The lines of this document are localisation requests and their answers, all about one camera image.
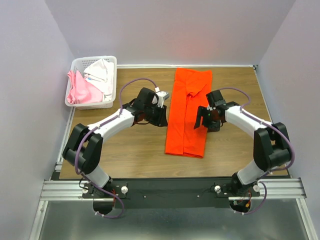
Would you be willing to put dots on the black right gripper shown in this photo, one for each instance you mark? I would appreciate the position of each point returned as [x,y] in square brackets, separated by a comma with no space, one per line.
[202,111]

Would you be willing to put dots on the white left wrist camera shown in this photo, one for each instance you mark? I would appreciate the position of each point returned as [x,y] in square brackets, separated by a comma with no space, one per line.
[160,97]

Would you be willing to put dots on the pink t shirt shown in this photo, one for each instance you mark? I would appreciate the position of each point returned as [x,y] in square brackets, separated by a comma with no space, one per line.
[81,91]

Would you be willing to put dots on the orange t shirt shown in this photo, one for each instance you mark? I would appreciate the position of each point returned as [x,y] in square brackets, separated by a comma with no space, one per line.
[189,92]

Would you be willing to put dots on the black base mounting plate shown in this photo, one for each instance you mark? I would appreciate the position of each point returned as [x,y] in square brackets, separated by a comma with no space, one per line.
[183,192]

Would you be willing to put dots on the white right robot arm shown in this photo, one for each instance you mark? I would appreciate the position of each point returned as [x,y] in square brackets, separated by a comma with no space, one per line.
[271,145]

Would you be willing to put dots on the white plastic laundry basket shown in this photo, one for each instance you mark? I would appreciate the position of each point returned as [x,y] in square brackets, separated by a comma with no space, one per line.
[81,64]

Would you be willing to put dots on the white t shirt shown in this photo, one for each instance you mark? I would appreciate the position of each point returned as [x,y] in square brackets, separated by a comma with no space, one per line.
[101,75]

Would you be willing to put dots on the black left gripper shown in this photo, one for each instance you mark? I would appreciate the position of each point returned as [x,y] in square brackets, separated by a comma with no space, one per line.
[161,120]

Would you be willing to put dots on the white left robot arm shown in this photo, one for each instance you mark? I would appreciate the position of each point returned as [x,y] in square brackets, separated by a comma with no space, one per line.
[84,146]

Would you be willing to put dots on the aluminium frame rail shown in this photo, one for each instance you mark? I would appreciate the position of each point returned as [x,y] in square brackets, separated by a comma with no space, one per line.
[75,190]

